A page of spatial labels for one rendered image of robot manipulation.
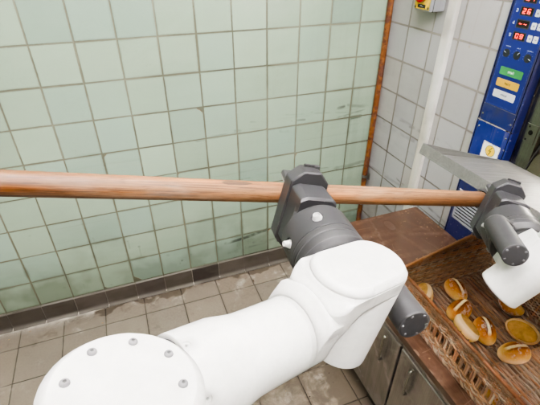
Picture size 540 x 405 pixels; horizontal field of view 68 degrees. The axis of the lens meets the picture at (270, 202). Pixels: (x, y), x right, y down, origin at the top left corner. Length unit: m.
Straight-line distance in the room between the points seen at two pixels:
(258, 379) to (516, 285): 0.46
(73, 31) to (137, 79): 0.27
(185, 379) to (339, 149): 2.06
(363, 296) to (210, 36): 1.55
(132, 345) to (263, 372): 0.10
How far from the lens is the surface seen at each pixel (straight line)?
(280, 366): 0.32
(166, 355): 0.23
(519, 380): 1.45
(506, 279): 0.68
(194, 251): 2.25
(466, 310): 1.50
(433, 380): 1.38
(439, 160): 1.07
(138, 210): 2.05
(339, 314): 0.34
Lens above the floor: 1.65
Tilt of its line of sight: 33 degrees down
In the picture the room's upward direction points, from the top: straight up
